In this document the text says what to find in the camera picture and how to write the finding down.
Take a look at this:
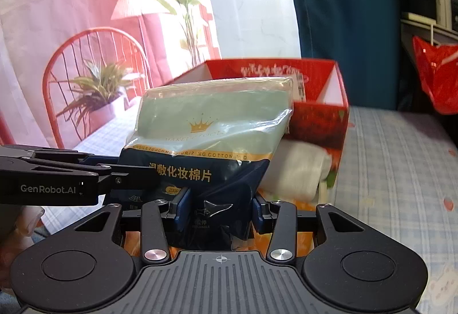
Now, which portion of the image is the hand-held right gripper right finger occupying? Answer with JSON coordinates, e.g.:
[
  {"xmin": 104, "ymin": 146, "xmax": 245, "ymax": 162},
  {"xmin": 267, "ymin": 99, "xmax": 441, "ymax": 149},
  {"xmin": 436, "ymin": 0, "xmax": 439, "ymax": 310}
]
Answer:
[{"xmin": 252, "ymin": 197, "xmax": 364, "ymax": 262}]

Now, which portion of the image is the white mesh laundry bag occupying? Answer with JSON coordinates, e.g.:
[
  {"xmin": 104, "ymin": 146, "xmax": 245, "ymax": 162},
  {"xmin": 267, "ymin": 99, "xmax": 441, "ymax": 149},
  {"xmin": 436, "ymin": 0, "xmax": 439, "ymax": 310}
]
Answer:
[{"xmin": 258, "ymin": 140, "xmax": 334, "ymax": 203}]

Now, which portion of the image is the blue plaid bed sheet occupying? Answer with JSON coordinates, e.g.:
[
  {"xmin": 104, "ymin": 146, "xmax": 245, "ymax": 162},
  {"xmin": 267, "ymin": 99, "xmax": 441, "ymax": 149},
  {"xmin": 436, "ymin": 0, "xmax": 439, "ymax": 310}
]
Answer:
[{"xmin": 0, "ymin": 104, "xmax": 458, "ymax": 314}]

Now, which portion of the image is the cotton pad packet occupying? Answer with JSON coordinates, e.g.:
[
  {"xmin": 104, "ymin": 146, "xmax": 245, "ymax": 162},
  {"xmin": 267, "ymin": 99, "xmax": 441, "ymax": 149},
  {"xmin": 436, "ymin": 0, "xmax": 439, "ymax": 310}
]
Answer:
[{"xmin": 118, "ymin": 76, "xmax": 295, "ymax": 252}]

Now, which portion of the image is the red cardboard box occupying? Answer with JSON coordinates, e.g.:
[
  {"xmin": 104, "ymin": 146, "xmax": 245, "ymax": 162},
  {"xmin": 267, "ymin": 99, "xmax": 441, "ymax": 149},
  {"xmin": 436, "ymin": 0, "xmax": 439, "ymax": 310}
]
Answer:
[{"xmin": 159, "ymin": 58, "xmax": 350, "ymax": 189}]

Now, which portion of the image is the printed pink backdrop cloth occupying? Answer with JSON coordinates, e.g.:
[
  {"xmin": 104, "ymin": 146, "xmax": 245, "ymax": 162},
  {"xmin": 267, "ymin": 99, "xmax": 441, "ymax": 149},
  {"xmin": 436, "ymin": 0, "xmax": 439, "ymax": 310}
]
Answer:
[{"xmin": 0, "ymin": 0, "xmax": 222, "ymax": 150}]

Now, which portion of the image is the red plastic bag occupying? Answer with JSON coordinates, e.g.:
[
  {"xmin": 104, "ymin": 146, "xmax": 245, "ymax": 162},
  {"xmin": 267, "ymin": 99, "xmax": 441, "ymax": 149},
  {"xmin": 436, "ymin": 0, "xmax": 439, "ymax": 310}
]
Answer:
[{"xmin": 412, "ymin": 35, "xmax": 458, "ymax": 116}]

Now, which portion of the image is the teal curtain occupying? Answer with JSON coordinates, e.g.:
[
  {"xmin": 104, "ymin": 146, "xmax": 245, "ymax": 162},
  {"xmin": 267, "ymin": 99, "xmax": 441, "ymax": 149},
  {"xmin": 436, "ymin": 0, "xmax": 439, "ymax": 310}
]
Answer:
[{"xmin": 279, "ymin": 0, "xmax": 412, "ymax": 110}]

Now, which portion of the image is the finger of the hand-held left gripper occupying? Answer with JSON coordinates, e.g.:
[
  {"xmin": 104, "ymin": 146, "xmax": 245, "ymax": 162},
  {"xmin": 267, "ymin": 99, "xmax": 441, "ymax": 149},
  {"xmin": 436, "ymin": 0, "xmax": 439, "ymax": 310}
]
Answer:
[
  {"xmin": 21, "ymin": 156, "xmax": 155, "ymax": 197},
  {"xmin": 0, "ymin": 145, "xmax": 120, "ymax": 166}
]

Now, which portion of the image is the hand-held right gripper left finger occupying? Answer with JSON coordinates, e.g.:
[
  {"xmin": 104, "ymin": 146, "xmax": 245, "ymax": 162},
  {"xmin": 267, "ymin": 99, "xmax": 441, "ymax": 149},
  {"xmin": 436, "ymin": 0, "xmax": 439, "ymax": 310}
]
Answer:
[{"xmin": 73, "ymin": 188, "xmax": 192, "ymax": 262}]

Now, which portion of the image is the person's left hand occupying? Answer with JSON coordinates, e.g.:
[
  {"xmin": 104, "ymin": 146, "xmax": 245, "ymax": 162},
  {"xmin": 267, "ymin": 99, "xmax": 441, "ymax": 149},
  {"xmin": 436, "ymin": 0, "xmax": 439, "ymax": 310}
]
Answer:
[{"xmin": 0, "ymin": 206, "xmax": 46, "ymax": 288}]

